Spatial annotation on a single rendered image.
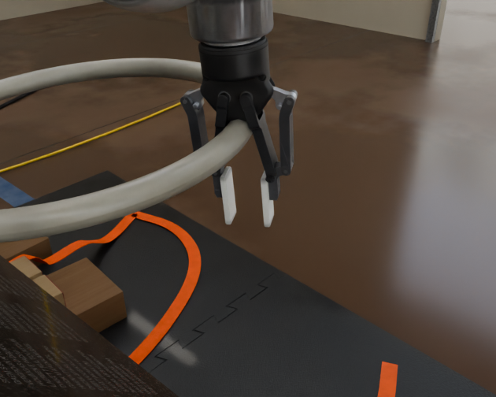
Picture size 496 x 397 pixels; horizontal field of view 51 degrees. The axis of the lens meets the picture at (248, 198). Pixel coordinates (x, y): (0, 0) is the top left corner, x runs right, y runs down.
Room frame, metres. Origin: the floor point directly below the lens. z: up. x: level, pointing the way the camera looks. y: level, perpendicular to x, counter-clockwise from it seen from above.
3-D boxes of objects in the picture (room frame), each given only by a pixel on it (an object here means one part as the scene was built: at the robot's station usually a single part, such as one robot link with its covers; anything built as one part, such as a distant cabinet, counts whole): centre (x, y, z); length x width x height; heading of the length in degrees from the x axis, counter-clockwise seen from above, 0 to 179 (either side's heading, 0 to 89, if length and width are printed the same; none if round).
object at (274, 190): (0.56, -0.04, 0.92); 0.03 x 0.01 x 0.05; 77
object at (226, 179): (0.58, 0.03, 0.89); 0.03 x 0.01 x 0.07; 167
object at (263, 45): (0.57, 0.01, 1.05); 0.08 x 0.07 x 0.09; 77
